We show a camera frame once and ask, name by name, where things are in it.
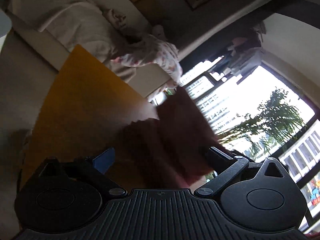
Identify pink ribbed garment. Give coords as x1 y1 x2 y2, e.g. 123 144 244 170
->
120 86 232 189

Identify floral printed blanket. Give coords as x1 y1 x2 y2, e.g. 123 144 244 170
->
110 34 183 85

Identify hanging dark clothes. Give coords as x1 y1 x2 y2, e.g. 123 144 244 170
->
210 21 267 80

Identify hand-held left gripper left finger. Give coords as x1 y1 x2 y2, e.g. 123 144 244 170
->
37 147 128 198

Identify crumpled grey cloth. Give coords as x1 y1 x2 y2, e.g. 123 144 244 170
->
104 7 130 30

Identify beige covered sofa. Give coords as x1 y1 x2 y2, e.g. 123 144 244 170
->
5 0 160 80

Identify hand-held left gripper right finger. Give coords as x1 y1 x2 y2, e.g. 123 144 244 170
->
194 146 293 199

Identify tall green plant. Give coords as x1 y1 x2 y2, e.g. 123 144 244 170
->
217 89 308 160

